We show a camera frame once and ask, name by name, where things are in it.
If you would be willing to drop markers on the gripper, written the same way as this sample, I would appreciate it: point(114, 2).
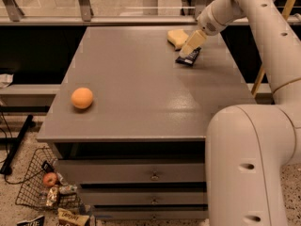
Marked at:
point(208, 22)

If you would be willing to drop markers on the dark blue rxbar wrapper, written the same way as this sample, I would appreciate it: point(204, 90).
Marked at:
point(190, 59)

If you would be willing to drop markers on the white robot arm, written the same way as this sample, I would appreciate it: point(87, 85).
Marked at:
point(246, 145)

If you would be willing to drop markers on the yellow sponge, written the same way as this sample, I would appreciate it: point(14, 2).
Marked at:
point(177, 37)

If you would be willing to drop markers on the grey drawer cabinet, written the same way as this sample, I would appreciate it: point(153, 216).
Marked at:
point(146, 107)

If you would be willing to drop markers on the orange fruit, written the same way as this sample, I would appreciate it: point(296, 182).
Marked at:
point(82, 98)

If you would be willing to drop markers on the top drawer front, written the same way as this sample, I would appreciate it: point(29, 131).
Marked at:
point(129, 172)

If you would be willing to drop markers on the drawer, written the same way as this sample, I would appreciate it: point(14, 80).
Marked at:
point(150, 213)
point(142, 196)
point(129, 172)

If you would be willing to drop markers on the middle drawer front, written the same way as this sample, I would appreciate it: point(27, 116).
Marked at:
point(142, 196)

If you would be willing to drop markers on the bottom drawer front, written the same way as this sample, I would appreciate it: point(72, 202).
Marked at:
point(150, 213)

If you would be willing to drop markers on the red apple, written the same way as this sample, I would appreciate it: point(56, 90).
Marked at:
point(50, 179)

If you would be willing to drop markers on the shiny snack packet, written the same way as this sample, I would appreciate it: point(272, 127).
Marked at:
point(52, 196)

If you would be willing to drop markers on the yellow chip bag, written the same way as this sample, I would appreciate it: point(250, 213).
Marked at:
point(68, 218)

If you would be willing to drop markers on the black metal stand leg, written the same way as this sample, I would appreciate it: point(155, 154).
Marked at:
point(15, 143)

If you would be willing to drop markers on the dark snack bag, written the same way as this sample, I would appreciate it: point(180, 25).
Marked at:
point(39, 221)

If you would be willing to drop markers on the black wire basket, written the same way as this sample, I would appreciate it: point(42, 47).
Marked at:
point(33, 193)

